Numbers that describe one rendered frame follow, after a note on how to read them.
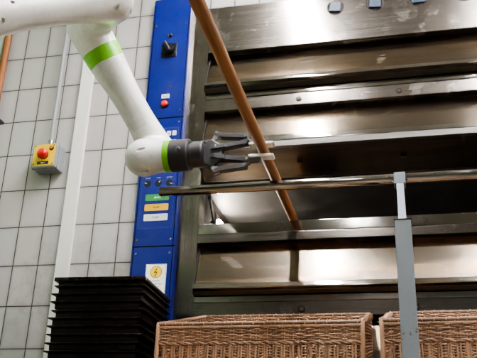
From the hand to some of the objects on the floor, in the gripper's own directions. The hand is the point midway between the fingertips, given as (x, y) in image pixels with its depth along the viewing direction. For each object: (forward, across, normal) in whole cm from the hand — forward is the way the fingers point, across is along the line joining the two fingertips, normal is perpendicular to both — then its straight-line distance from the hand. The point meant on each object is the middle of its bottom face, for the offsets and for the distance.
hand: (262, 150), depth 199 cm
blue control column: (-47, +120, -147) cm, 195 cm away
